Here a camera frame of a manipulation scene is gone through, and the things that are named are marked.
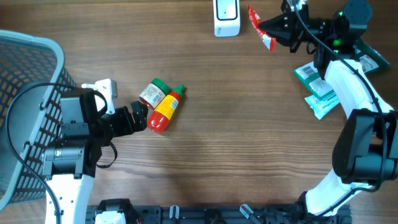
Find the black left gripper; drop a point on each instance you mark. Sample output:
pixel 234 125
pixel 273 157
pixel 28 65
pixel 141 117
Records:
pixel 140 119

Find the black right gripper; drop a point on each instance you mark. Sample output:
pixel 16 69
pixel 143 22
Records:
pixel 286 32

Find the red Nescafe coffee stick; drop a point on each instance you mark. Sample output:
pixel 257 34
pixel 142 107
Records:
pixel 267 40

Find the small jar green lid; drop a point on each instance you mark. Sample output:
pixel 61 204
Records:
pixel 154 93

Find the red sauce bottle green cap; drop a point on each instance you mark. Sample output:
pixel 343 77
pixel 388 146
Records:
pixel 161 116

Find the light green tissue pack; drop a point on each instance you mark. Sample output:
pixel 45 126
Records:
pixel 322 107

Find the green 3M gloves pack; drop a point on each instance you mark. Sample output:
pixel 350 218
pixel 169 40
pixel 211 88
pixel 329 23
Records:
pixel 370 59

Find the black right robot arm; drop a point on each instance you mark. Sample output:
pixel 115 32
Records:
pixel 365 154

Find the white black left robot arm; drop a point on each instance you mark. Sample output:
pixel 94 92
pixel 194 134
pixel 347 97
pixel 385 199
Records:
pixel 70 161

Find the white barcode scanner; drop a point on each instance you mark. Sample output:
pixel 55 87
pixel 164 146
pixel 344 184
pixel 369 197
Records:
pixel 227 19

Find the grey plastic mesh basket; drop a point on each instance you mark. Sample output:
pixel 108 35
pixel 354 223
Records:
pixel 32 77

